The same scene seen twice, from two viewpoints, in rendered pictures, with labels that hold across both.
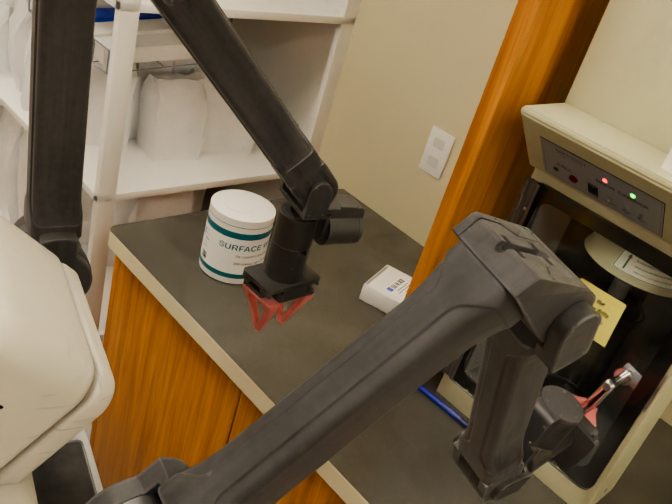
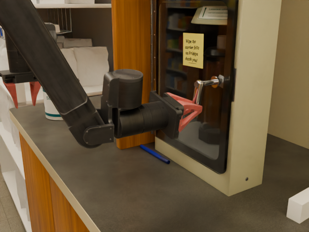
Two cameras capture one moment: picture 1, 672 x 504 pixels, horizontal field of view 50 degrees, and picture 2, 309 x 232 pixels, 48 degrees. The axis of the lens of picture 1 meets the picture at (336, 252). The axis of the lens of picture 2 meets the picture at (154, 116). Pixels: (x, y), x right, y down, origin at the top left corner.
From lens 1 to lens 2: 71 cm
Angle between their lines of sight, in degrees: 21
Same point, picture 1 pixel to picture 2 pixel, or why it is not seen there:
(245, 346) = (47, 139)
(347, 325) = not seen: hidden behind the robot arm
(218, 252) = (47, 103)
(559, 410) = (121, 75)
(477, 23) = not seen: outside the picture
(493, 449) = (44, 85)
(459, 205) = (118, 20)
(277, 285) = (11, 73)
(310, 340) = not seen: hidden behind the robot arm
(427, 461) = (127, 176)
